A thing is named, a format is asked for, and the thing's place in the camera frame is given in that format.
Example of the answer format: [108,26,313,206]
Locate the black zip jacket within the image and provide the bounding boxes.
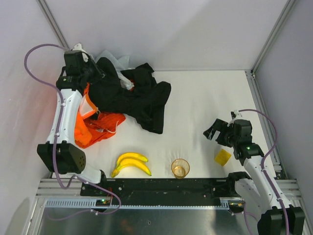
[88,57,171,134]

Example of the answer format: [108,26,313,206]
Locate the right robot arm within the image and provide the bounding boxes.
[203,119,305,235]

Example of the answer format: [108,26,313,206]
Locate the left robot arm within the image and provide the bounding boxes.
[37,59,104,184]

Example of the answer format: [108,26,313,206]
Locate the grey cloth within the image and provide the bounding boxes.
[96,50,134,91]

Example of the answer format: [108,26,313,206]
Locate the orange cloth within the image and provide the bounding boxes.
[74,85,126,149]

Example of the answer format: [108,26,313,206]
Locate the yellow cube block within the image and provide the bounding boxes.
[214,149,231,166]

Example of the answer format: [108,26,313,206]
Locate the amber plastic cup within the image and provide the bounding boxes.
[171,158,190,179]

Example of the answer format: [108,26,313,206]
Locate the upper yellow banana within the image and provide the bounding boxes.
[116,152,149,171]

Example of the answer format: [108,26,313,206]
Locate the yellow banana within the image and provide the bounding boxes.
[116,152,149,171]
[111,158,152,178]

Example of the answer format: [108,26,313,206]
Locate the lower yellow banana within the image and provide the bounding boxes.
[111,158,152,178]

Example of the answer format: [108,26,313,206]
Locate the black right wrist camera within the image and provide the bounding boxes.
[234,119,252,144]

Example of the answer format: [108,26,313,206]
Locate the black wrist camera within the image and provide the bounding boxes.
[64,50,84,76]
[234,119,252,144]

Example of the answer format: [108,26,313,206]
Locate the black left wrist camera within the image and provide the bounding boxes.
[64,50,84,76]

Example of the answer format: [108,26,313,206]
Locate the right aluminium frame rail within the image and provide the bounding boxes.
[245,70,288,180]

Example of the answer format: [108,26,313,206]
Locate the left aluminium frame post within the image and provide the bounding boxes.
[36,0,70,48]

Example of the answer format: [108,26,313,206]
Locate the aluminium frame post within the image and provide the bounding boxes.
[250,0,298,74]
[36,0,70,48]

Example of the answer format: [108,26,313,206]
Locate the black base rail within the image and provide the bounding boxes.
[80,177,245,208]

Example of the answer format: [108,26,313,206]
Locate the grey slotted cable duct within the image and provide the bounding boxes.
[45,197,244,210]

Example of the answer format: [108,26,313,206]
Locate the right aluminium frame post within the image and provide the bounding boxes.
[250,0,298,74]

